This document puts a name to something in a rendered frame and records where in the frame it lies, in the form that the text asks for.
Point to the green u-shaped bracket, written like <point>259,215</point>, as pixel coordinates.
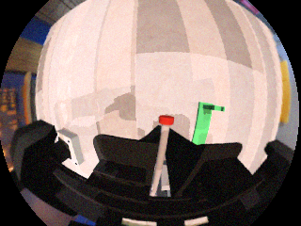
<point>203,118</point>

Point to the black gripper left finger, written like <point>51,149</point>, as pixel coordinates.
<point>130,152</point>

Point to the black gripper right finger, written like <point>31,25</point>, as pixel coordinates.
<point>184,158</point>

